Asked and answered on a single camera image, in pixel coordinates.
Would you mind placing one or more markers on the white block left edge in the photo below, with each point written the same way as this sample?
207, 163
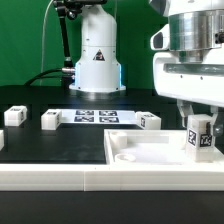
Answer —
1, 139

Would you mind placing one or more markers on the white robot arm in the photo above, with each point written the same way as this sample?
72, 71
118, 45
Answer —
194, 26

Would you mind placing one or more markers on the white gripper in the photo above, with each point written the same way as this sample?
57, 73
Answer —
195, 82

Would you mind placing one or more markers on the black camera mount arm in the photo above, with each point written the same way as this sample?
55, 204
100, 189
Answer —
70, 9

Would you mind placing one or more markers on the white square tabletop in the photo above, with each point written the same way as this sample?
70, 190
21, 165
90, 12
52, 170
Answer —
150, 147

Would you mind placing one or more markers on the tag marker sheet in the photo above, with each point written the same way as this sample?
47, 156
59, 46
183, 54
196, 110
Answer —
81, 116

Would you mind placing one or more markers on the white obstacle fence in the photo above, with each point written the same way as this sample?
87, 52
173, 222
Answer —
50, 177

